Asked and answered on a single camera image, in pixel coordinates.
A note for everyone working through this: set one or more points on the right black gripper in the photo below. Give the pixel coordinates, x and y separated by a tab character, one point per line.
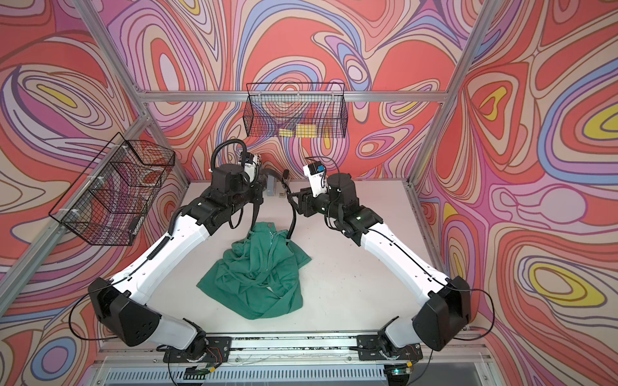
306	200

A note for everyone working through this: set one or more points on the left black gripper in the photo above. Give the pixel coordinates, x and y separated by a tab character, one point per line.
257	196

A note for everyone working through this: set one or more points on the black leather belt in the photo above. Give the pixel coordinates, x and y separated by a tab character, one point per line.
256	206

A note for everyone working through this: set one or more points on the green trousers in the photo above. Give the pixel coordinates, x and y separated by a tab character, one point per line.
259	276

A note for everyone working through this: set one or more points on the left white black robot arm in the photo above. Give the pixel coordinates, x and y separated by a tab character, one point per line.
121	303

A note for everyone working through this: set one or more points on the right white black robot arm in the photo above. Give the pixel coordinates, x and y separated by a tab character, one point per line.
444	303

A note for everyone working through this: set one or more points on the beige black stapler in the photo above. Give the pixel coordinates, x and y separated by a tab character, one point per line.
283	179

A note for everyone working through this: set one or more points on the light blue stapler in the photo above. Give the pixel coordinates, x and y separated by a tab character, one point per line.
271	185

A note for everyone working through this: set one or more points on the yellow sticky note pad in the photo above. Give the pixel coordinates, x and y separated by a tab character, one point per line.
306	131

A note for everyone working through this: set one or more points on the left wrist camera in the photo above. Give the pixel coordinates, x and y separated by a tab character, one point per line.
252	165

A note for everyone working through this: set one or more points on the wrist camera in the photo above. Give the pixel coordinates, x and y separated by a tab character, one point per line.
252	165
316	174

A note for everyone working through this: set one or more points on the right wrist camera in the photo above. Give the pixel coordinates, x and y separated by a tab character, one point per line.
316	174

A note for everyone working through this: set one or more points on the back black wire basket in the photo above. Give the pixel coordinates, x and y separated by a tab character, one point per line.
271	106

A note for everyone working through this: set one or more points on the black wire basket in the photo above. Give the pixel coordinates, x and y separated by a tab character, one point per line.
107	203
271	106

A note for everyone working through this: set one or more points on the left black wire basket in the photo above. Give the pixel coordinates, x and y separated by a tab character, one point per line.
107	203

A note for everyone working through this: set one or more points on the aluminium front rail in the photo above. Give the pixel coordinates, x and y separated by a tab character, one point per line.
349	347

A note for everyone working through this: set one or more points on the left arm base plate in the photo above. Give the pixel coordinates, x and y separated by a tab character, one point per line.
208	349

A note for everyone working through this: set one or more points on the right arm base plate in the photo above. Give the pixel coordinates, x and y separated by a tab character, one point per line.
376	347

